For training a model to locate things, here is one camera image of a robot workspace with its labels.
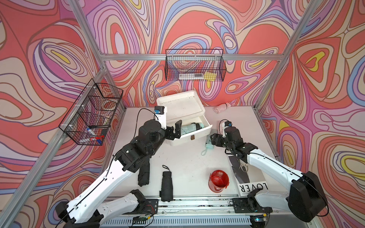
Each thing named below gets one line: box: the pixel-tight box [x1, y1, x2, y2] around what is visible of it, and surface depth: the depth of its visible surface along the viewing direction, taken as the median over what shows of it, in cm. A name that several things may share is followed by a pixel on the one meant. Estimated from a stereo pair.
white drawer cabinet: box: [156, 90, 213, 136], surface depth 90 cm
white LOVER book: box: [226, 154, 269, 198], surface depth 80 cm
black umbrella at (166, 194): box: [159, 164, 174, 202], surface depth 80 cm
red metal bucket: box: [208, 169, 230, 194], surface depth 76 cm
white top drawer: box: [165, 114, 213, 146], surface depth 82 cm
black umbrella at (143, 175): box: [137, 160, 150, 187], surface depth 82 cm
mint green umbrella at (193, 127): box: [181, 122, 205, 135], surface depth 84 cm
